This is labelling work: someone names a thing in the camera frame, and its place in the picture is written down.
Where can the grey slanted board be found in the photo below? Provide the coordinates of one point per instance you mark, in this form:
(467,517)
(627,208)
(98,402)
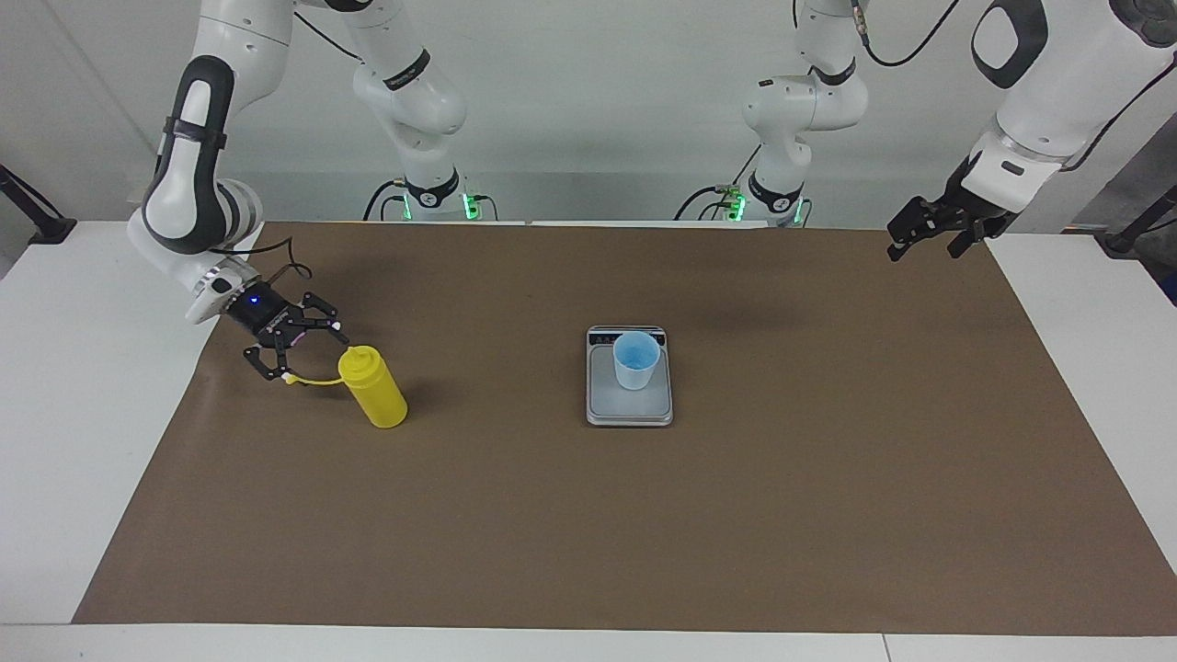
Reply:
(1126,198)

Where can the yellow squeeze bottle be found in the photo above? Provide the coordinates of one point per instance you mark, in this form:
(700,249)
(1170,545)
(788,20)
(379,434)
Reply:
(382,400)

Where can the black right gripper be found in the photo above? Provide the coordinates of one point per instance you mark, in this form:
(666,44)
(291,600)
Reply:
(265,313)

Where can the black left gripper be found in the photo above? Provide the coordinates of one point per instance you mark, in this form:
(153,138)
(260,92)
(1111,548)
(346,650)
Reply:
(975,207)

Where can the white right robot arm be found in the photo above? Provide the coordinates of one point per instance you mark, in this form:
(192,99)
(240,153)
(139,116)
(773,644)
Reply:
(184,202)

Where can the dark blue object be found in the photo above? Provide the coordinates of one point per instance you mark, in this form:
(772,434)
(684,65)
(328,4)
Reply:
(1171,290)

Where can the silver digital kitchen scale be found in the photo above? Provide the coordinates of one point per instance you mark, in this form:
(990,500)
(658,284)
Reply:
(630,409)

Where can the black camera stand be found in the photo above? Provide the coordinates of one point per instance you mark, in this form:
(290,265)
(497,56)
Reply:
(1124,241)
(51,228)

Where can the white socket box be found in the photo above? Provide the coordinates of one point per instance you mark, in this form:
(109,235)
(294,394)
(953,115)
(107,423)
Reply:
(136,204)

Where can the brown table mat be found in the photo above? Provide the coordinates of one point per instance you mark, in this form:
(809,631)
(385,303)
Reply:
(588,515)

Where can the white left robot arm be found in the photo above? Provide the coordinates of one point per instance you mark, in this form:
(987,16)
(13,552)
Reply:
(1057,101)

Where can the light blue plastic cup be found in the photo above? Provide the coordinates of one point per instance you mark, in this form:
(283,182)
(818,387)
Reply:
(636,368)

